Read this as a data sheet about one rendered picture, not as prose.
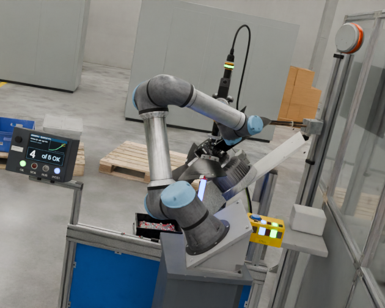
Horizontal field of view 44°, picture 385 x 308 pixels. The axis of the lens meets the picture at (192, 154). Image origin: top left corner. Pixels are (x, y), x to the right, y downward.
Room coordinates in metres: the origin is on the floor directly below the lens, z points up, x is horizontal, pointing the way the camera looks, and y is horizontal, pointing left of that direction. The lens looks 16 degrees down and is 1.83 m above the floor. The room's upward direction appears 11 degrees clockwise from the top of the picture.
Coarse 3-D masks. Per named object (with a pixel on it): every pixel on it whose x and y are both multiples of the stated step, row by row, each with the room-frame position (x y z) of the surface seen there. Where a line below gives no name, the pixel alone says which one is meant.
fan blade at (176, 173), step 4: (184, 164) 2.35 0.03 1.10; (176, 168) 2.36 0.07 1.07; (180, 168) 2.34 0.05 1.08; (184, 168) 2.33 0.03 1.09; (172, 172) 2.34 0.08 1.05; (176, 172) 2.33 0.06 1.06; (180, 172) 2.32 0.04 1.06; (172, 176) 2.32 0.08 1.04; (176, 176) 2.31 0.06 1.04; (176, 180) 2.29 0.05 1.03; (184, 180) 2.28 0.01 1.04; (188, 180) 2.28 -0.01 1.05; (192, 180) 2.27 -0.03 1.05
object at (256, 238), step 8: (248, 216) 1.89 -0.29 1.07; (264, 216) 1.92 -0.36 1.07; (256, 224) 1.84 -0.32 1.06; (264, 224) 1.84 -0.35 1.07; (272, 224) 1.85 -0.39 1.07; (256, 232) 1.84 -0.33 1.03; (256, 240) 1.84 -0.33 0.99; (264, 240) 1.83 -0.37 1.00; (272, 240) 1.83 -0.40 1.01; (280, 240) 1.83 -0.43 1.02
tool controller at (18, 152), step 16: (16, 128) 1.91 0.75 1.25; (16, 144) 1.90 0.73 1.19; (32, 144) 1.89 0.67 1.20; (48, 144) 1.89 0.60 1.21; (64, 144) 1.89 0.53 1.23; (16, 160) 1.88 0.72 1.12; (32, 160) 1.88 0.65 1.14; (48, 160) 1.88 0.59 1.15; (64, 160) 1.88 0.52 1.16; (48, 176) 1.86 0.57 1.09; (64, 176) 1.86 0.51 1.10
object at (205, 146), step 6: (210, 138) 2.35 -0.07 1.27; (204, 144) 2.31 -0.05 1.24; (210, 144) 2.31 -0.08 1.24; (198, 150) 2.31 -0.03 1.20; (210, 150) 2.30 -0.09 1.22; (216, 150) 2.32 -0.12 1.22; (198, 156) 2.33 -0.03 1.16; (216, 156) 2.32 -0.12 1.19; (222, 156) 2.32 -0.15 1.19; (228, 156) 2.33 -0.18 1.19; (222, 162) 2.29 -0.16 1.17
